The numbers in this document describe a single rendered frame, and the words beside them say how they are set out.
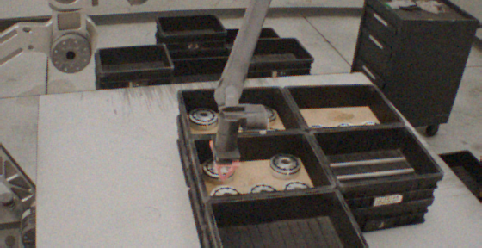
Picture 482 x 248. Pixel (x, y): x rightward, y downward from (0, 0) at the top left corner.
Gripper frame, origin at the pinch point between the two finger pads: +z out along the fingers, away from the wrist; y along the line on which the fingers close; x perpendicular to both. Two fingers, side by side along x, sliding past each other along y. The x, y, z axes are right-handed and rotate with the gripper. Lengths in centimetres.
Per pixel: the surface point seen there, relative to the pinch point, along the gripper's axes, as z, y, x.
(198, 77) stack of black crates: 65, 154, -19
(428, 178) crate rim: 1, -7, -67
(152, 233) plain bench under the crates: 26.7, -0.2, 19.2
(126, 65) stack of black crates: 56, 151, 23
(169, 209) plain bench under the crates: 27.1, 10.8, 12.6
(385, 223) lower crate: 20, -8, -57
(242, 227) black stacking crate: 12.3, -11.7, -5.5
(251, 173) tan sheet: 13.1, 12.7, -13.5
